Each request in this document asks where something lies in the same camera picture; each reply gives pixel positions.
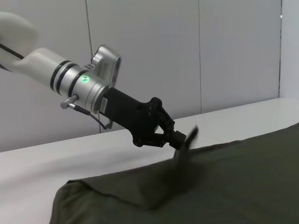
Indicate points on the dark green t-shirt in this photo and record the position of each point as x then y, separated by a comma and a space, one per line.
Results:
210, 186

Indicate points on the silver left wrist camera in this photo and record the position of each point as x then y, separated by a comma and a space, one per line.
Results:
106, 63

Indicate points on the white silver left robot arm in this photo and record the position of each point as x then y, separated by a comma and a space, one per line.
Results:
46, 67

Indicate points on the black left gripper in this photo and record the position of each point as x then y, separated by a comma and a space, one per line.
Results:
126, 114

